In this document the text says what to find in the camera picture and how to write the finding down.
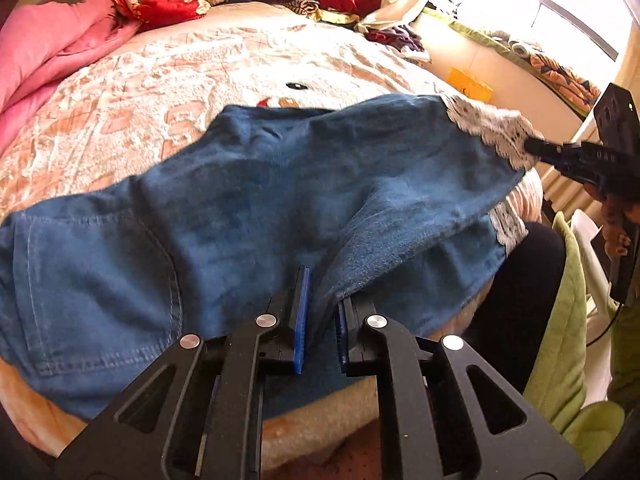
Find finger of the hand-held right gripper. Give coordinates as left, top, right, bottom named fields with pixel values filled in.
left=524, top=138, right=599, bottom=182

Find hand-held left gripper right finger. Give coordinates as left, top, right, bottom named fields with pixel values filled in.
left=338, top=297, right=587, bottom=480

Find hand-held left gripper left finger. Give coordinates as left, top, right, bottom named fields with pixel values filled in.
left=55, top=266, right=311, bottom=480

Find blue denim pants lace trim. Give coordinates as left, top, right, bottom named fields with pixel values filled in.
left=0, top=92, right=546, bottom=421

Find person's right hand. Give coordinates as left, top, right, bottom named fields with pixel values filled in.
left=584, top=182, right=633, bottom=259

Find colourful patterned quilt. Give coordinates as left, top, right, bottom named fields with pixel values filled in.
left=425, top=7, right=603, bottom=118

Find yellow box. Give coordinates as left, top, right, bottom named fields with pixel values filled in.
left=446, top=66, right=496, bottom=104

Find person's leg in black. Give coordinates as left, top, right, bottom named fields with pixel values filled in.
left=462, top=221, right=568, bottom=398

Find purple crumpled clothes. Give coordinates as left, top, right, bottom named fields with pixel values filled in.
left=364, top=24, right=432, bottom=63

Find green cloth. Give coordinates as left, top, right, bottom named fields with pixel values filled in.
left=522, top=211, right=640, bottom=453

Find peach white printed blanket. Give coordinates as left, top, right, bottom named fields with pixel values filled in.
left=0, top=0, right=543, bottom=471

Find red embroidered cloth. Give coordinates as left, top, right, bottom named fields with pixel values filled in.
left=104, top=0, right=212, bottom=31

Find pink quilt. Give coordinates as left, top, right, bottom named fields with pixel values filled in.
left=0, top=0, right=143, bottom=153

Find black cable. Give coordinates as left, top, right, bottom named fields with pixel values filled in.
left=589, top=302, right=623, bottom=347

